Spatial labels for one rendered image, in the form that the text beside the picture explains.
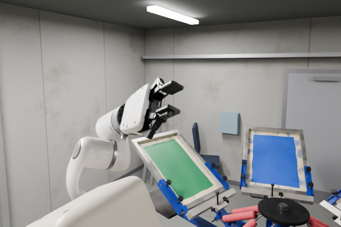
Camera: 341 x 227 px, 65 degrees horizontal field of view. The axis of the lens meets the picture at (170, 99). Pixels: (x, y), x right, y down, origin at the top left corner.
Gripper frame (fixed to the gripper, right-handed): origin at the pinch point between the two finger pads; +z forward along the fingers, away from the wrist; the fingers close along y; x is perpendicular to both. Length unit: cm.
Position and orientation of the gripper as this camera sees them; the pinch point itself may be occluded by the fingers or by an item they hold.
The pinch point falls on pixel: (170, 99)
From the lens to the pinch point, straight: 52.8
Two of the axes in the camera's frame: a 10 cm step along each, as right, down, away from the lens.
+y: 1.4, -8.8, 4.6
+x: 7.8, 3.9, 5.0
